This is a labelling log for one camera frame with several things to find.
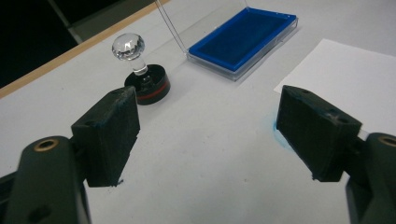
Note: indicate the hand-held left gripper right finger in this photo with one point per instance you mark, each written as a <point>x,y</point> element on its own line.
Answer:
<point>317,137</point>

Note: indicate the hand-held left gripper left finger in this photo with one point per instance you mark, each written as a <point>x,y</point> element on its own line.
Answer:
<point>106,137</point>

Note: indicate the white paper sheet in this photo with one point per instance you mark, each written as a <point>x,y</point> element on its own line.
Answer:
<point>342,77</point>

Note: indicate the blue ink pad clear case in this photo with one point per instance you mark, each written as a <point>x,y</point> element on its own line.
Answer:
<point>243,37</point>

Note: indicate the wooden table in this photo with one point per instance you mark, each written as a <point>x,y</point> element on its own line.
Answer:
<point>62,57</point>

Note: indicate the white table cover board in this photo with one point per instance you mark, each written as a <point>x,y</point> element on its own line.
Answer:
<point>202,140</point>

